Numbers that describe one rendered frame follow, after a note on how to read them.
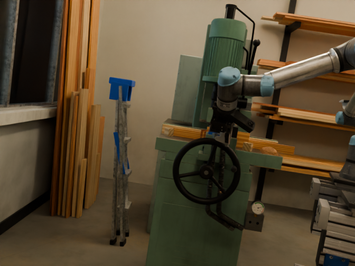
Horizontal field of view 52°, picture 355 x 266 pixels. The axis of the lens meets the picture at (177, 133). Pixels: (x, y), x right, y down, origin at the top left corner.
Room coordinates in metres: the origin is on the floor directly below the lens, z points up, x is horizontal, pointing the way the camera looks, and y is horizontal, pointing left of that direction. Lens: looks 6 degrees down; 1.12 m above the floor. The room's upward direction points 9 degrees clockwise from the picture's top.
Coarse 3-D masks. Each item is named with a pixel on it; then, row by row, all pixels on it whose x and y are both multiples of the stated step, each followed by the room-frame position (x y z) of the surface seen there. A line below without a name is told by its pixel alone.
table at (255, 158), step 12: (156, 144) 1.73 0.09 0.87; (168, 144) 1.73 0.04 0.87; (180, 144) 1.73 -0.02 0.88; (204, 156) 1.62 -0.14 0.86; (216, 156) 1.62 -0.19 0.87; (240, 156) 1.70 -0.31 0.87; (252, 156) 1.70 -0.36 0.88; (264, 156) 1.70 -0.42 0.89; (276, 156) 1.69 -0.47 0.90; (276, 168) 1.69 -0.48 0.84
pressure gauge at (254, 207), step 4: (256, 200) 1.65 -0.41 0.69; (252, 204) 1.63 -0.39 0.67; (256, 204) 1.63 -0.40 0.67; (260, 204) 1.63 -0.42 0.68; (252, 208) 1.63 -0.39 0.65; (256, 208) 1.63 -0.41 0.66; (260, 208) 1.63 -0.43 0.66; (264, 208) 1.63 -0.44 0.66; (256, 212) 1.63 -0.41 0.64; (260, 212) 1.63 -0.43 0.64; (256, 216) 1.65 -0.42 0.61
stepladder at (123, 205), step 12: (120, 84) 2.50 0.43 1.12; (132, 84) 2.54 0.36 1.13; (120, 96) 2.49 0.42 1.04; (120, 108) 2.49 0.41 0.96; (120, 120) 2.49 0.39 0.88; (120, 132) 2.49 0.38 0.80; (120, 144) 2.49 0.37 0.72; (120, 156) 2.48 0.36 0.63; (120, 168) 2.48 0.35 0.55; (120, 180) 2.48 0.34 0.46; (120, 192) 2.48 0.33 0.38; (120, 204) 2.48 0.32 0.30; (120, 216) 2.48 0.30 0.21; (120, 228) 2.48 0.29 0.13; (120, 240) 2.47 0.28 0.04
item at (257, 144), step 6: (174, 132) 1.88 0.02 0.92; (180, 132) 1.88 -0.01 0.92; (186, 132) 1.88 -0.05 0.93; (192, 132) 1.88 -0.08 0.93; (198, 132) 1.87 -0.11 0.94; (192, 138) 1.88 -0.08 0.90; (198, 138) 1.87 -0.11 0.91; (258, 144) 1.85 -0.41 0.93; (264, 144) 1.85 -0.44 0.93; (270, 144) 1.85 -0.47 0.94; (276, 144) 1.84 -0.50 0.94; (282, 150) 1.84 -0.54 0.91; (288, 150) 1.84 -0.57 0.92
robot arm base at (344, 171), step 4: (348, 160) 1.86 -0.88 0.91; (352, 160) 1.84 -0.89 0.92; (344, 164) 1.89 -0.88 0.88; (348, 164) 1.86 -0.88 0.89; (352, 164) 1.84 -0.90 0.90; (344, 168) 1.87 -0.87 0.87; (348, 168) 1.85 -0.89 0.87; (352, 168) 1.83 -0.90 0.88; (340, 172) 1.89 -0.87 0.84; (344, 172) 1.86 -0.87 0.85; (348, 172) 1.85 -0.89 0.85; (352, 172) 1.82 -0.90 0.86; (340, 176) 1.87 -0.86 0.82; (344, 176) 1.84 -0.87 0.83; (348, 176) 1.83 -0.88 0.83; (352, 176) 1.81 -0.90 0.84; (352, 180) 1.81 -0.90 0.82
